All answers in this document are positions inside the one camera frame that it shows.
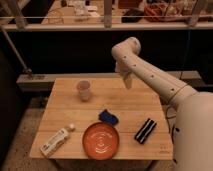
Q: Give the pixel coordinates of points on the red object on shelf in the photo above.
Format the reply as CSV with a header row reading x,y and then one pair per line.
x,y
159,12

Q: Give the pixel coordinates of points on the white plastic bottle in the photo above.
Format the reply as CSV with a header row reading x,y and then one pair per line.
x,y
56,140

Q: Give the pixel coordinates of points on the blue crumpled cloth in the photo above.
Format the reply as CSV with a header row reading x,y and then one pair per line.
x,y
106,116

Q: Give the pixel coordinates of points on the metal frame rail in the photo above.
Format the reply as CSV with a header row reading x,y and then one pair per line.
x,y
98,15

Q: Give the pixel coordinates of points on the translucent plastic cup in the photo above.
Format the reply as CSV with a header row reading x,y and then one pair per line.
x,y
83,88

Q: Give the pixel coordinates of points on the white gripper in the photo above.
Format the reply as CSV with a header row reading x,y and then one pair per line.
x,y
125,72

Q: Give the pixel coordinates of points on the orange bowl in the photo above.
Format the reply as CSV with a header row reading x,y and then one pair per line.
x,y
100,141

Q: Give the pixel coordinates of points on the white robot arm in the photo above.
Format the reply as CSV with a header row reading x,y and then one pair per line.
x,y
193,134

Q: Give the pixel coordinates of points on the black white striped block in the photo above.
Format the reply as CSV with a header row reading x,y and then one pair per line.
x,y
145,131

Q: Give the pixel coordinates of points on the grey wall ledge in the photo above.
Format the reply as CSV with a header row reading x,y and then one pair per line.
x,y
44,82

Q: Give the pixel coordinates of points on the black object on shelf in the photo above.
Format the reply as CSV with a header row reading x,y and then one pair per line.
x,y
132,16

